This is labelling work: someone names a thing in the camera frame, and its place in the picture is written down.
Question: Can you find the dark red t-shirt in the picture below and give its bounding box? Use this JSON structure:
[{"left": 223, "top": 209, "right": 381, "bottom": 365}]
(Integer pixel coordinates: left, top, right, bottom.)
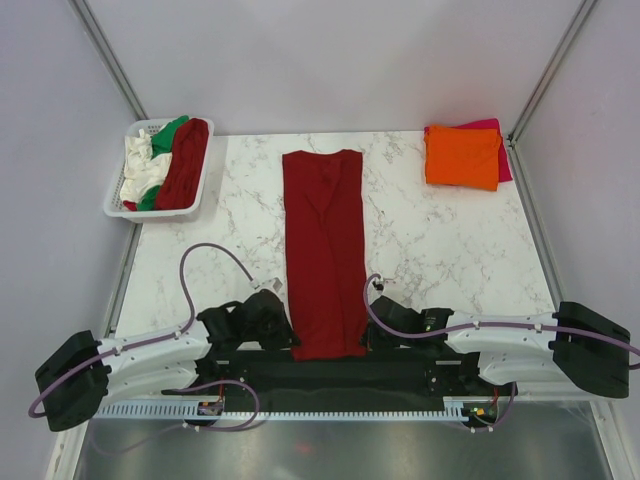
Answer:
[{"left": 282, "top": 150, "right": 367, "bottom": 361}]

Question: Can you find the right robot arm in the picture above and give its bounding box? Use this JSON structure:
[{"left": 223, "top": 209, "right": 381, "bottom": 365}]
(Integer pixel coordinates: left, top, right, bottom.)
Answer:
[{"left": 364, "top": 296, "right": 638, "bottom": 399}]

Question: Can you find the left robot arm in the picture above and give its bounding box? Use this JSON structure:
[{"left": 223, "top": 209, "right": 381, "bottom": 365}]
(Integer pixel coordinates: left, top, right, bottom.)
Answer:
[{"left": 32, "top": 290, "right": 300, "bottom": 432}]

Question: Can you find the folded orange t-shirt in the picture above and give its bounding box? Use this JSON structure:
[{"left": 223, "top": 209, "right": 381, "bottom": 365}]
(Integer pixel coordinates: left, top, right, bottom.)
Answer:
[{"left": 424, "top": 123, "right": 502, "bottom": 193}]

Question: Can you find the folded pink t-shirt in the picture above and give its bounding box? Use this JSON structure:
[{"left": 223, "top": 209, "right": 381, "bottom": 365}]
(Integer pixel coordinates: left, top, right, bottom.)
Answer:
[{"left": 423, "top": 117, "right": 513, "bottom": 183}]

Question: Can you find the white plastic basket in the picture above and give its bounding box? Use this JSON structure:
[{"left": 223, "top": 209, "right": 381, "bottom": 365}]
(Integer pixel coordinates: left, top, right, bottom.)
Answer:
[{"left": 104, "top": 115, "right": 214, "bottom": 223}]

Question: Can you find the white t-shirt in basket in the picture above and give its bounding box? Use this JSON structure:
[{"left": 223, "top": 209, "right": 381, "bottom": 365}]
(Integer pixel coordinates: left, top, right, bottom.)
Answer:
[{"left": 120, "top": 129, "right": 152, "bottom": 203}]

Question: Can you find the dark red shirt in basket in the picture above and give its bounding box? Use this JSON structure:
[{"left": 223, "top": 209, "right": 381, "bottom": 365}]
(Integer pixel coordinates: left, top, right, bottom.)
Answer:
[{"left": 154, "top": 118, "right": 209, "bottom": 210}]

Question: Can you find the green t-shirt in basket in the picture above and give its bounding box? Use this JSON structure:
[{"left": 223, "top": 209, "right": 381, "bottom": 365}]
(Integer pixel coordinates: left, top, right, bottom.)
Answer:
[{"left": 136, "top": 115, "right": 190, "bottom": 211}]

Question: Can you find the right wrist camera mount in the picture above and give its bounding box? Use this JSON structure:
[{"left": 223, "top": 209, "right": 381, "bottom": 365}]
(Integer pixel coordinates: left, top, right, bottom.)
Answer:
[{"left": 371, "top": 273, "right": 398, "bottom": 292}]

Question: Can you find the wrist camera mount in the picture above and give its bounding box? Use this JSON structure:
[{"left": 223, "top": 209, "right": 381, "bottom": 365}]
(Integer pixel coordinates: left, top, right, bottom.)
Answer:
[
  {"left": 371, "top": 273, "right": 398, "bottom": 292},
  {"left": 250, "top": 277, "right": 283, "bottom": 295}
]

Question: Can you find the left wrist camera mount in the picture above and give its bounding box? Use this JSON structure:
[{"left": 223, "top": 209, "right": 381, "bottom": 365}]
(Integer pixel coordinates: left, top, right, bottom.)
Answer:
[{"left": 250, "top": 277, "right": 283, "bottom": 295}]

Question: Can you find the aluminium front rail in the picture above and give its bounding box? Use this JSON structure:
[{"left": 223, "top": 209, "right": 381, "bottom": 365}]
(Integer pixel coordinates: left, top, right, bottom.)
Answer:
[{"left": 67, "top": 357, "right": 615, "bottom": 401}]

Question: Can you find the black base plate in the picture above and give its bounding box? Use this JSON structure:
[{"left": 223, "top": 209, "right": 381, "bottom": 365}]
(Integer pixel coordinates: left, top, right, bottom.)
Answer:
[{"left": 186, "top": 348, "right": 513, "bottom": 410}]

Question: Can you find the white slotted cable duct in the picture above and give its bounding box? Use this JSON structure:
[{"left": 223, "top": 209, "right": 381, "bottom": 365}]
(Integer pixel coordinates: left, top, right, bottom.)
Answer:
[{"left": 94, "top": 398, "right": 499, "bottom": 421}]

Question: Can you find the right aluminium frame post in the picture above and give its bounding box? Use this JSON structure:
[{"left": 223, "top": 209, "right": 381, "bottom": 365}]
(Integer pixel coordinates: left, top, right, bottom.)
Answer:
[{"left": 505, "top": 0, "right": 601, "bottom": 146}]

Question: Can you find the aluminium frame post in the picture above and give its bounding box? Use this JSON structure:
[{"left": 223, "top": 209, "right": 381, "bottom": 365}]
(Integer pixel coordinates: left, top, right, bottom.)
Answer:
[
  {"left": 505, "top": 0, "right": 601, "bottom": 146},
  {"left": 68, "top": 0, "right": 148, "bottom": 120}
]

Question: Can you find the left aluminium frame post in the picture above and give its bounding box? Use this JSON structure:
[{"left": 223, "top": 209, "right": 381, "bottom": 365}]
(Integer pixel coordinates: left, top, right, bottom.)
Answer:
[{"left": 68, "top": 0, "right": 148, "bottom": 120}]

